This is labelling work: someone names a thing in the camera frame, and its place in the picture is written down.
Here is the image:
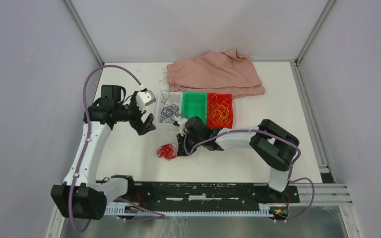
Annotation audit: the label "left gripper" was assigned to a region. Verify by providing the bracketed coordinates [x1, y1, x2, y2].
[115, 91, 156, 135]

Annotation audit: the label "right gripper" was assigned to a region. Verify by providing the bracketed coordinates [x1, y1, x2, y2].
[177, 129, 203, 156]

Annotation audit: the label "red cable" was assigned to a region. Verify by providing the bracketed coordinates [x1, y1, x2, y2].
[156, 142, 178, 162]

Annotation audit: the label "yellow cable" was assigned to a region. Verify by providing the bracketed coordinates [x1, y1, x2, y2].
[208, 95, 233, 126]

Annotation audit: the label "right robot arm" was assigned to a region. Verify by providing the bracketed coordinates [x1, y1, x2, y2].
[173, 117, 301, 202]

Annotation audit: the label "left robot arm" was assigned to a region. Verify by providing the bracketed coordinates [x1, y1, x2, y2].
[51, 85, 156, 220]

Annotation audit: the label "white plastic bin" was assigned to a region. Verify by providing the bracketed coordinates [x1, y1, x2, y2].
[155, 90, 183, 129]

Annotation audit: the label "green plastic bin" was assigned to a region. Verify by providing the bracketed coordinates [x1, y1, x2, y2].
[181, 92, 208, 123]

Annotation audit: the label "red plastic bin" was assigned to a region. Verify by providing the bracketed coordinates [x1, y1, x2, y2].
[207, 93, 234, 129]

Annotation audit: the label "pink cloth shorts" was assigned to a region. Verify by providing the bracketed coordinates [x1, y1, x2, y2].
[167, 49, 265, 98]

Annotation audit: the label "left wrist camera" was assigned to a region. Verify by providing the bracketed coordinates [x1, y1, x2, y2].
[136, 90, 156, 108]

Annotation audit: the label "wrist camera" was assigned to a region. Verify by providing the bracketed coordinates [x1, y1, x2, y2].
[136, 90, 156, 108]
[173, 114, 189, 130]

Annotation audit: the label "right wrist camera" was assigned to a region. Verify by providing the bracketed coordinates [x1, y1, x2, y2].
[173, 114, 189, 130]

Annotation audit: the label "white drawstring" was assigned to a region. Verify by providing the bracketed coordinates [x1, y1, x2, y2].
[136, 69, 168, 82]

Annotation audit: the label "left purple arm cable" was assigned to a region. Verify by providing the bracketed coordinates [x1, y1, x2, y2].
[68, 64, 167, 233]

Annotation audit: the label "white cable duct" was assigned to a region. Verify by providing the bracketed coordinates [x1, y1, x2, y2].
[104, 204, 273, 218]

